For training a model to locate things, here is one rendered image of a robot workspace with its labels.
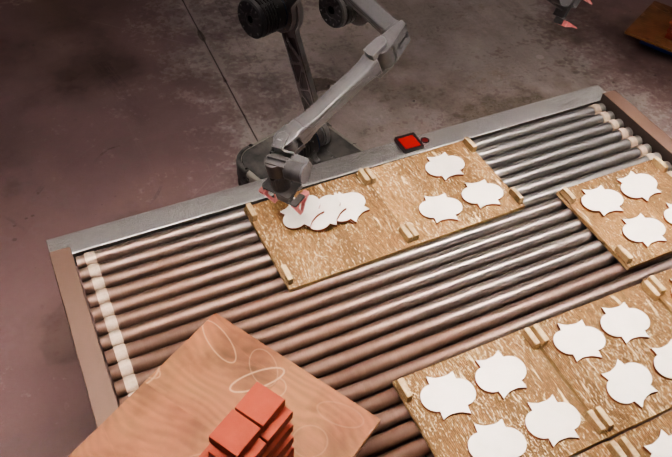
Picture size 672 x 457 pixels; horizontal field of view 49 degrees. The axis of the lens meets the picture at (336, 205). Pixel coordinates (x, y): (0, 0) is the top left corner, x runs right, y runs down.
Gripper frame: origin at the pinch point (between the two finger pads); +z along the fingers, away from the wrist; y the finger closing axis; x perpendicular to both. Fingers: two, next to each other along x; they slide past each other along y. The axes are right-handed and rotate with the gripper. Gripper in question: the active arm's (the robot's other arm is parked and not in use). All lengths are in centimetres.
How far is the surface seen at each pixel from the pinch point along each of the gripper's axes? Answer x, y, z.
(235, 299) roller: 31.1, -3.4, 6.1
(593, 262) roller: -43, -78, 29
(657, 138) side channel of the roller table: -108, -74, 36
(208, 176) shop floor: -53, 118, 99
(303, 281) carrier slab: 15.7, -15.5, 8.3
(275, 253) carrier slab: 12.3, -2.9, 7.2
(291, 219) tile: -0.3, 0.9, 7.4
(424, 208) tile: -29.2, -27.9, 16.8
